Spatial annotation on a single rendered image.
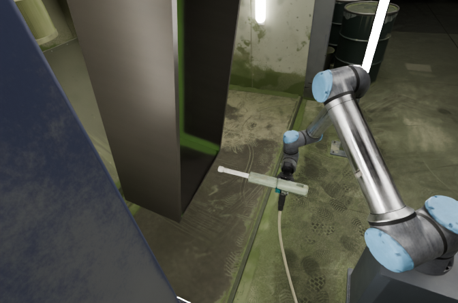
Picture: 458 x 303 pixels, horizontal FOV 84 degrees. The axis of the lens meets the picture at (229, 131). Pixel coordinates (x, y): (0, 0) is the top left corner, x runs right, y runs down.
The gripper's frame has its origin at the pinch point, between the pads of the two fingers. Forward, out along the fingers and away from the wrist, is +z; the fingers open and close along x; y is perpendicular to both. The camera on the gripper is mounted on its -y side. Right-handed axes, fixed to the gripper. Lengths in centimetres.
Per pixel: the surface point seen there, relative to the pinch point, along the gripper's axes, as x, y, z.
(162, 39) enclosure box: 37, -81, 35
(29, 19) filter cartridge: 150, -73, -8
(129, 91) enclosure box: 55, -61, 33
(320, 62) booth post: -7, -11, -192
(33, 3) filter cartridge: 150, -81, -13
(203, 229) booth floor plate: 50, 59, -3
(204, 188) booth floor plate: 64, 56, -36
